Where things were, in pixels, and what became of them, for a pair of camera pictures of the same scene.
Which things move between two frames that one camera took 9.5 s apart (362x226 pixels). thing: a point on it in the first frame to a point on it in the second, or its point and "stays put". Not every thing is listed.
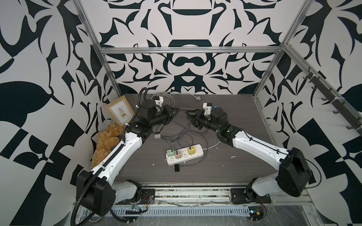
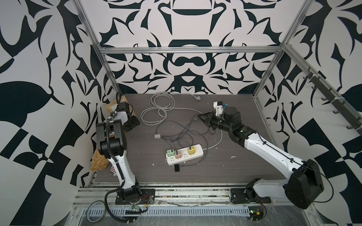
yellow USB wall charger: [192, 150] stays put
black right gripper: [196, 117] to [209, 119]
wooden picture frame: [120, 110] stays put
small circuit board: [256, 213] stays put
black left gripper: [166, 111] to [135, 123]
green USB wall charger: [169, 153] stays put
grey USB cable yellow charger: [190, 148] stays put
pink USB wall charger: [179, 155] stays put
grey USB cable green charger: [170, 153] to [158, 136]
